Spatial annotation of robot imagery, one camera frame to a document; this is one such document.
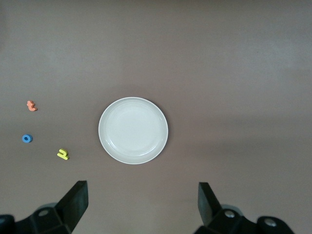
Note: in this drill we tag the yellow letter h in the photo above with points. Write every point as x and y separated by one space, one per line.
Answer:
64 155

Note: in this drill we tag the orange letter t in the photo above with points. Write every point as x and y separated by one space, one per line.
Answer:
31 106

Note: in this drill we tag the blue letter o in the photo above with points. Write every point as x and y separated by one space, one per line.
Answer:
24 139

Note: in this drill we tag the beige brown plate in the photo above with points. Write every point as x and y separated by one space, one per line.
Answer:
132 130

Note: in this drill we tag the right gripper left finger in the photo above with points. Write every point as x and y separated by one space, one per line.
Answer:
63 214

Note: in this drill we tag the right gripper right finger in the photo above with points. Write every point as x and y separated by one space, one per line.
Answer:
219 219

